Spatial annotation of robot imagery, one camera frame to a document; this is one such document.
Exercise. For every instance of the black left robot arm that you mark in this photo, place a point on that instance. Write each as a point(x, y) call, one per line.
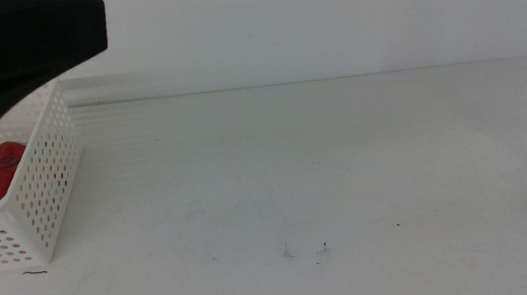
point(5, 53)

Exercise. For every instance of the small black thread scrap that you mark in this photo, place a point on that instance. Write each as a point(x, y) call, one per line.
point(35, 271)

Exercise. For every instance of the white perforated plastic basket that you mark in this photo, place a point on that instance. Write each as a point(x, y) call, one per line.
point(45, 174)

